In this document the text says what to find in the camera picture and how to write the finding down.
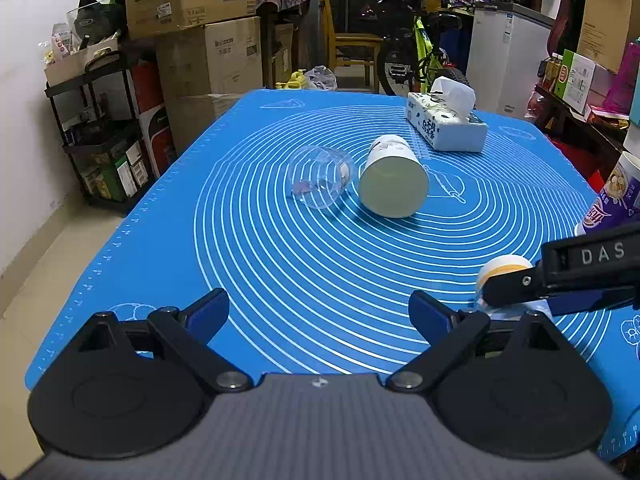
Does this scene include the blue and yellow paper cup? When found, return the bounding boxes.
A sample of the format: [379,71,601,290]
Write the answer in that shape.
[474,255,552,321]

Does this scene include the purple paper cup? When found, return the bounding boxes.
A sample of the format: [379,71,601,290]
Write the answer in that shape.
[575,152,640,235]

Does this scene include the white paper cup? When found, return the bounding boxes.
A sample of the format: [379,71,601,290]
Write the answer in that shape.
[358,134,430,219]

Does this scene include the clear plastic cup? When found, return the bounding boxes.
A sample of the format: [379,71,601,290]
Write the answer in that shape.
[285,145,356,210]

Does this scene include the white tissue box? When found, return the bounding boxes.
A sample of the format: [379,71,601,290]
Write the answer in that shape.
[406,76,488,153]

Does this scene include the green and white carton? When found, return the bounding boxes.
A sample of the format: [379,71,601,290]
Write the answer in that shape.
[553,50,597,114]

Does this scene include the blue silicone baking mat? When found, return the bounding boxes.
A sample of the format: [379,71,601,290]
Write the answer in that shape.
[24,88,640,463]

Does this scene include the tall brown cardboard box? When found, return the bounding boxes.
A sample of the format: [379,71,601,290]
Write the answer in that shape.
[577,0,639,73]

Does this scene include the green and black bicycle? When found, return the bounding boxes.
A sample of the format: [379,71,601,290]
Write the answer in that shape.
[362,0,468,96]

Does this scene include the black metal shelf rack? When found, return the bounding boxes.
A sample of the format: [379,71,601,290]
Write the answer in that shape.
[44,40,177,216]

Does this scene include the yellow oil jug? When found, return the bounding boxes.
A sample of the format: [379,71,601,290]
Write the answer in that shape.
[276,70,308,90]

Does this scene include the wooden chair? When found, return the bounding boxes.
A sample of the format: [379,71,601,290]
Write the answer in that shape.
[319,0,383,93]

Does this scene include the lower stacked cardboard box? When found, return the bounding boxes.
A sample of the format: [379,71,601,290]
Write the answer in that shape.
[155,16,262,154]

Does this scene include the dark wooden side table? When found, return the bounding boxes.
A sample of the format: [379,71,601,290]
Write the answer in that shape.
[256,0,310,89]

